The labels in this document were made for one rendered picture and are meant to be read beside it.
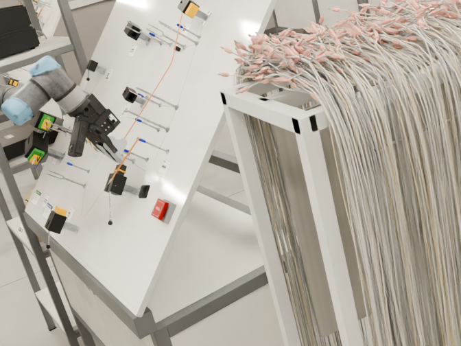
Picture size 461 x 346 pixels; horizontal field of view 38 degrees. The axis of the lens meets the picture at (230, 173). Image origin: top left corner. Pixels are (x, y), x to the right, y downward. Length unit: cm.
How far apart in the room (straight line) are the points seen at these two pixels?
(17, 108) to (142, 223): 47
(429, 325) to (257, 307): 75
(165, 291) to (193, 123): 51
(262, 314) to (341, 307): 81
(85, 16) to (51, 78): 773
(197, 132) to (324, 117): 80
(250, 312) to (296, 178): 61
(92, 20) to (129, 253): 780
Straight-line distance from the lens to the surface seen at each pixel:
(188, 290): 197
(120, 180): 197
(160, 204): 178
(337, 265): 117
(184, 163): 183
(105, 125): 189
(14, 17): 290
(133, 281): 185
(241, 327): 198
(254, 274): 195
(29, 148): 260
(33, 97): 182
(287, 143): 144
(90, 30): 957
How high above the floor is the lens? 175
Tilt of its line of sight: 20 degrees down
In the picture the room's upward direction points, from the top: 15 degrees counter-clockwise
